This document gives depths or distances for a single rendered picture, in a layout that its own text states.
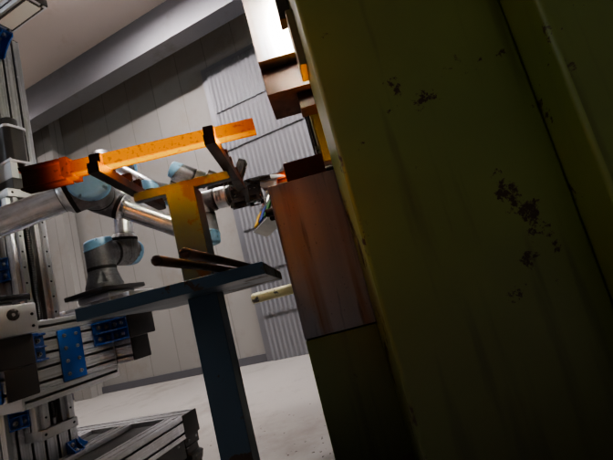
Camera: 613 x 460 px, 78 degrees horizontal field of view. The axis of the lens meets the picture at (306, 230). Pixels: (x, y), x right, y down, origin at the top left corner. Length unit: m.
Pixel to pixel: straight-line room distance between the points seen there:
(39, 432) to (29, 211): 0.77
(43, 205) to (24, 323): 0.35
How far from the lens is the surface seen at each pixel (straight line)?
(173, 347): 4.74
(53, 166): 0.85
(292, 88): 1.38
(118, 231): 1.97
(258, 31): 1.45
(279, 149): 3.98
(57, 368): 1.62
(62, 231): 5.74
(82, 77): 5.18
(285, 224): 1.08
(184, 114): 4.82
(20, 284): 1.75
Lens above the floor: 0.60
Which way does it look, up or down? 9 degrees up
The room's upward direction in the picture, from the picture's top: 15 degrees counter-clockwise
